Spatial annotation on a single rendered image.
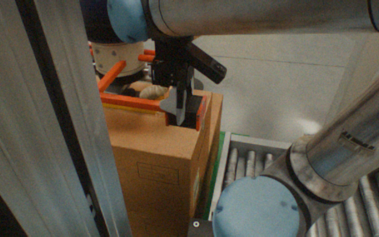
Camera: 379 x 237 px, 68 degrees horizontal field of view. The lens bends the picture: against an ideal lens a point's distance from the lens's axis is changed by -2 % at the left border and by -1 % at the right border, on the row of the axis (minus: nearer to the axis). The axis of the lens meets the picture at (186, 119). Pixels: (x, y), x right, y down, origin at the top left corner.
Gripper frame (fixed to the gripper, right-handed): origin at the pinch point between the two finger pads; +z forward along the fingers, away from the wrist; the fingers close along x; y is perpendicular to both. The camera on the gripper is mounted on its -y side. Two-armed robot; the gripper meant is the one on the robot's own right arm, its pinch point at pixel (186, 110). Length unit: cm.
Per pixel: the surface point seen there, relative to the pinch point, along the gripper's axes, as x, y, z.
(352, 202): -34, -66, 63
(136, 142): -9.5, 20.0, 24.0
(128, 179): -6.2, 23.9, 41.0
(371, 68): -121, -85, 41
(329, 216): -25, -56, 64
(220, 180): -27, -8, 57
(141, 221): -6, 21, 68
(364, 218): -32, -73, 70
